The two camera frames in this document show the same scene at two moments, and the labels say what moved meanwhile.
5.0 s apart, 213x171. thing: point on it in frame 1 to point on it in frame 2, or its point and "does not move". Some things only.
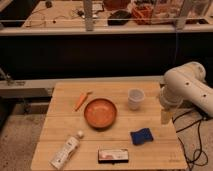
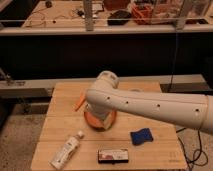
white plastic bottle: (66, 151) does not move
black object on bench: (119, 14) does not move
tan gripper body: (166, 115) to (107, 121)
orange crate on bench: (142, 13) does not move
